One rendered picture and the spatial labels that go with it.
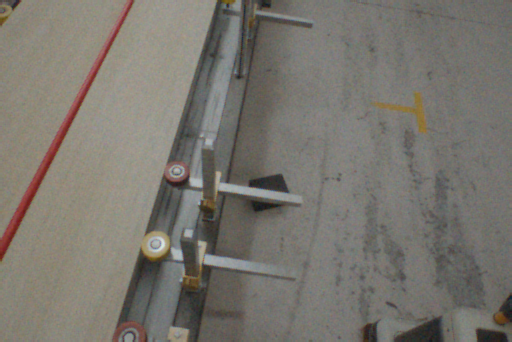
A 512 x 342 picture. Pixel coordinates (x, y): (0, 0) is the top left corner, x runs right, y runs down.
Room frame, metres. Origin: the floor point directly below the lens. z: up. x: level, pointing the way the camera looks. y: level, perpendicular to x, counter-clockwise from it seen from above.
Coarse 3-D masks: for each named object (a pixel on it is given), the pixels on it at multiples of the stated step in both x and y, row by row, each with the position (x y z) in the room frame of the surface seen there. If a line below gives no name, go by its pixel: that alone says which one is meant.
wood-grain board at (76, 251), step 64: (64, 0) 1.38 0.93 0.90; (192, 0) 1.54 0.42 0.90; (0, 64) 0.96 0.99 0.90; (64, 64) 1.02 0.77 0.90; (128, 64) 1.08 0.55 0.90; (192, 64) 1.14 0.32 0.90; (0, 128) 0.68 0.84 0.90; (128, 128) 0.78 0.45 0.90; (0, 192) 0.46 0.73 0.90; (64, 192) 0.50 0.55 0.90; (128, 192) 0.54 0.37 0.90; (64, 256) 0.31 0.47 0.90; (128, 256) 0.35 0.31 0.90; (0, 320) 0.13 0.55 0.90; (64, 320) 0.16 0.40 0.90
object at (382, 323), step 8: (384, 320) 0.48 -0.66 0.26; (392, 320) 0.49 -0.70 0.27; (368, 328) 0.47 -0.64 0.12; (376, 328) 0.45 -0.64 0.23; (384, 328) 0.44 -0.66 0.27; (392, 328) 0.45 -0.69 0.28; (400, 328) 0.45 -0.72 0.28; (408, 328) 0.46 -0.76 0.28; (368, 336) 0.44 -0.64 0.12; (376, 336) 0.43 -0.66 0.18; (384, 336) 0.41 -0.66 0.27; (392, 336) 0.41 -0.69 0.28
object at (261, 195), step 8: (192, 184) 0.64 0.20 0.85; (200, 184) 0.64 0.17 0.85; (224, 184) 0.66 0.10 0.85; (224, 192) 0.63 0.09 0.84; (232, 192) 0.63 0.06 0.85; (240, 192) 0.64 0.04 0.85; (248, 192) 0.64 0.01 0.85; (256, 192) 0.65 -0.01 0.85; (264, 192) 0.66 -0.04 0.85; (272, 192) 0.66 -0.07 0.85; (280, 192) 0.67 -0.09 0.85; (256, 200) 0.64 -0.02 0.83; (264, 200) 0.64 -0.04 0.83; (272, 200) 0.64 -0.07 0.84; (280, 200) 0.64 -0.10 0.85; (288, 200) 0.64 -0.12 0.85; (296, 200) 0.65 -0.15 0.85
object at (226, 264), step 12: (180, 252) 0.40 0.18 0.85; (204, 264) 0.38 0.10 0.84; (216, 264) 0.39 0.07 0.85; (228, 264) 0.39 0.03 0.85; (240, 264) 0.40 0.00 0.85; (252, 264) 0.41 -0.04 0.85; (264, 264) 0.41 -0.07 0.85; (264, 276) 0.39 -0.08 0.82; (276, 276) 0.39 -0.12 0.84; (288, 276) 0.39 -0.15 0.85
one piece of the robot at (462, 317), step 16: (432, 320) 0.40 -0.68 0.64; (448, 320) 0.38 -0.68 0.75; (464, 320) 0.37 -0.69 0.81; (480, 320) 0.37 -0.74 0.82; (496, 320) 0.38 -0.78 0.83; (400, 336) 0.40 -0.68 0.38; (416, 336) 0.37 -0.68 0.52; (432, 336) 0.35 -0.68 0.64; (448, 336) 0.33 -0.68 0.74; (464, 336) 0.32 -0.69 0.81; (480, 336) 0.33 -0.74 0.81; (496, 336) 0.34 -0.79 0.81
